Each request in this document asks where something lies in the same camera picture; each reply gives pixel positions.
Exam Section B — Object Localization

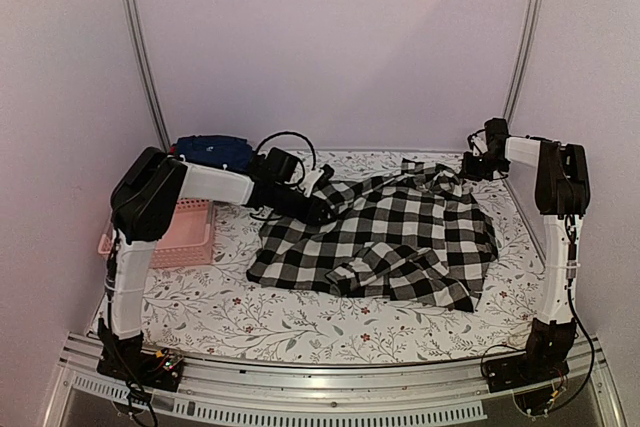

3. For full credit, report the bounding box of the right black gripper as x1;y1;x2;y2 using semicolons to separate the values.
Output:
461;151;510;182

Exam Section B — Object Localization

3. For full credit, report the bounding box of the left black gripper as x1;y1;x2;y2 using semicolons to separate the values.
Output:
273;184;338;227

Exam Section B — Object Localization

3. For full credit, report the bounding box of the black white checkered cloth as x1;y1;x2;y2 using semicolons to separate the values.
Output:
246;160;498;312

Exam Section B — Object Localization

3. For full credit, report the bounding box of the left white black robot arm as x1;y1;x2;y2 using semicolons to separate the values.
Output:
97;147;334;394

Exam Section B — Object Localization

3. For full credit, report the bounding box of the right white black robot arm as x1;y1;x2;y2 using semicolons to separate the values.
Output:
461;118;590;392

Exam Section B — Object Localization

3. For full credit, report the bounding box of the pink plastic laundry basket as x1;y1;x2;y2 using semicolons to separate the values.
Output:
97;199;217;269

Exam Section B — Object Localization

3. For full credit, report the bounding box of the floral patterned table mat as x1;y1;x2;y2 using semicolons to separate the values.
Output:
92;146;559;364

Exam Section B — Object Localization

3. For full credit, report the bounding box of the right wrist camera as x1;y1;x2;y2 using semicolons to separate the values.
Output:
467;129;488;157

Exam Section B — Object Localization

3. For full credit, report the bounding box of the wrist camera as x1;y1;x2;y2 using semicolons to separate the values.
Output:
299;164;335;197
467;129;488;157

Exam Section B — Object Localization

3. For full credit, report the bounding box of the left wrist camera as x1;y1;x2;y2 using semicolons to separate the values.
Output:
299;164;335;197

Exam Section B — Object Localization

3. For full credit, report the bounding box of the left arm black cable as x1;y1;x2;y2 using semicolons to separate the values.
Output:
254;130;319;173

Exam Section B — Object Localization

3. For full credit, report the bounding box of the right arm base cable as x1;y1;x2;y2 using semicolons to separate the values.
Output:
479;331;606;418

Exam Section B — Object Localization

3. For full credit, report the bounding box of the right aluminium frame post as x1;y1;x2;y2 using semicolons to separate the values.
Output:
503;0;543;125

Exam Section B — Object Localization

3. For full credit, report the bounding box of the aluminium frame post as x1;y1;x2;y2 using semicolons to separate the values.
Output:
503;0;543;125
122;0;171;151

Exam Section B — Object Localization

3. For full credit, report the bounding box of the front aluminium rail base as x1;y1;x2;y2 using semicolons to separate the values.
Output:
43;334;627;426

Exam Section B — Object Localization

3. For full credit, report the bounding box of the left aluminium frame post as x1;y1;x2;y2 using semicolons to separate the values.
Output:
122;0;171;151

